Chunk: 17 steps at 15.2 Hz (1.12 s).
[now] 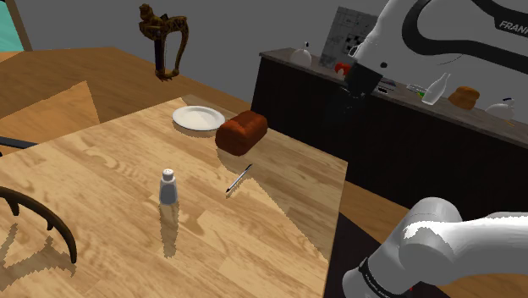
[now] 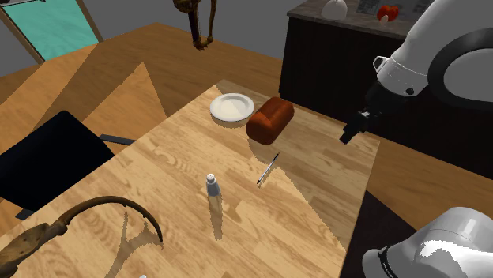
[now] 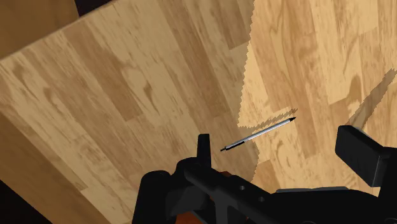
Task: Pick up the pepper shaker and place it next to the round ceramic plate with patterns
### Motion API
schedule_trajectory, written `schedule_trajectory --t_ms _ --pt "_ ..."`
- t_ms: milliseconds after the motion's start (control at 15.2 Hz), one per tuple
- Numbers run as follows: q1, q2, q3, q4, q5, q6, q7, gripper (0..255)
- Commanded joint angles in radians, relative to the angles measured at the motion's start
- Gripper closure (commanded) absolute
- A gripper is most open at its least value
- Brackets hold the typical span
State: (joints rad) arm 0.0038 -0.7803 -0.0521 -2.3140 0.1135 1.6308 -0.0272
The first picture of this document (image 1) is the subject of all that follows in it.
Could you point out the white round plate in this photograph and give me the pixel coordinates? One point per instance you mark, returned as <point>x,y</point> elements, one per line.
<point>198,117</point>

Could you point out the wood framed window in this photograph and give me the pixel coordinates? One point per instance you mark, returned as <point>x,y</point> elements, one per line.
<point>9,24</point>

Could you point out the black and silver pen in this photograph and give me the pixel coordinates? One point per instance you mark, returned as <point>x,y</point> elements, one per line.
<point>238,178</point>

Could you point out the grey salt shaker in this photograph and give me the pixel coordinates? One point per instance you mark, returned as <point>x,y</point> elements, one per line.
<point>168,190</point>

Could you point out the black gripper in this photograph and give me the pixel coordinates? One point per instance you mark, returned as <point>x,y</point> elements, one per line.
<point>363,80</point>

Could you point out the dark sideboard with items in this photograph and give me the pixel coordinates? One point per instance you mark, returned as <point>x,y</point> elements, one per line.
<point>412,144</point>

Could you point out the light wooden table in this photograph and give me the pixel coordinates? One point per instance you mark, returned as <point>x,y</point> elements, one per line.
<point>123,231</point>

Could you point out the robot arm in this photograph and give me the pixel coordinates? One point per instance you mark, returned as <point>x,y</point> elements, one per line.
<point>437,247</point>

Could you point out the brown bread loaf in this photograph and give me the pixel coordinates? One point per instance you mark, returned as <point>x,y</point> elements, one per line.
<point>241,133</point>

